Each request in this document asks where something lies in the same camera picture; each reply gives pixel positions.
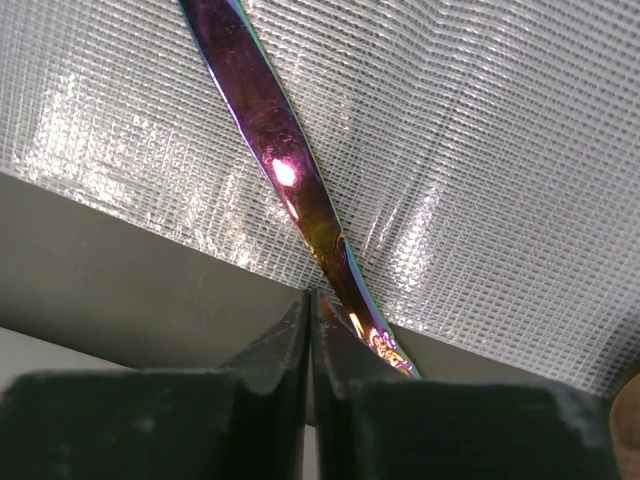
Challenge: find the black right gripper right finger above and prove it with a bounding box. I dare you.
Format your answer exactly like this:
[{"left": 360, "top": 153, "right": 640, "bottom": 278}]
[{"left": 310, "top": 293, "right": 619, "bottom": 479}]

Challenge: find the iridescent knife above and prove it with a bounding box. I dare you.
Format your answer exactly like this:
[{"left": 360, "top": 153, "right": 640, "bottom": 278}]
[{"left": 180, "top": 1, "right": 419, "bottom": 378}]

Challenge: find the clear mesh zip pouch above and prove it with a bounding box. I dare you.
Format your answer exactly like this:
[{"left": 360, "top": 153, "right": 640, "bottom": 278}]
[{"left": 1, "top": 1, "right": 639, "bottom": 395}]

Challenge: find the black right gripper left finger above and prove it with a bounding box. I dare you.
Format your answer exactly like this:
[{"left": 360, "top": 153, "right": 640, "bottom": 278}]
[{"left": 1, "top": 294, "right": 310, "bottom": 479}]

